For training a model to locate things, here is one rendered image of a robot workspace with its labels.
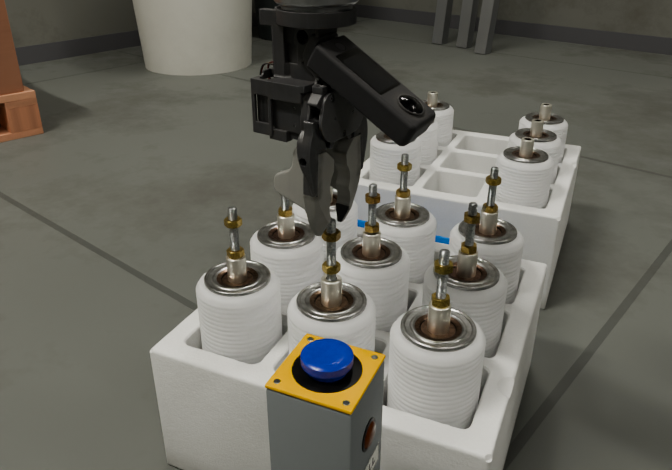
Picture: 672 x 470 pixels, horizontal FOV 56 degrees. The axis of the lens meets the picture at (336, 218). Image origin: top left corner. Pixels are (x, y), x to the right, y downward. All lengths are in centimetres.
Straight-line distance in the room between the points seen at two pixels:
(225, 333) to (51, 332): 50
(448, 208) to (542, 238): 16
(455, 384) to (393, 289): 17
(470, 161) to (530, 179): 26
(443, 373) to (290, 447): 18
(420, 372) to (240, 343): 21
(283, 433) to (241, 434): 25
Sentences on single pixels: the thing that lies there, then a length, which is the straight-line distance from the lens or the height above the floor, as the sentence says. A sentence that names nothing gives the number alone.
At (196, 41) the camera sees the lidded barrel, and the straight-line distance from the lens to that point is 280.
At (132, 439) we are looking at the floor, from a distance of 92.
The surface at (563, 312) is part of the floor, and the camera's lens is 118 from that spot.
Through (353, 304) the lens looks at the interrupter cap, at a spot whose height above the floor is 25.
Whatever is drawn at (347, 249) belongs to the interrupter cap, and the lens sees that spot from 78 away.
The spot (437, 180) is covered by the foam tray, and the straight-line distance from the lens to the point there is 124.
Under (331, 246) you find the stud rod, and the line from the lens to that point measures 64.
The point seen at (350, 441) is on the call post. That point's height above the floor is 29.
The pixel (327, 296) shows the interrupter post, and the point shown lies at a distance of 66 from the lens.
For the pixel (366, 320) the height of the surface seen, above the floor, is 25.
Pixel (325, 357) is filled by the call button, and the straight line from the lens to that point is 48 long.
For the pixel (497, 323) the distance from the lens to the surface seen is 75.
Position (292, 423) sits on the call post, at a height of 29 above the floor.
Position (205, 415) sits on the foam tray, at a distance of 77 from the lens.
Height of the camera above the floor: 63
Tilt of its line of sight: 26 degrees down
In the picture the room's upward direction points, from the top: straight up
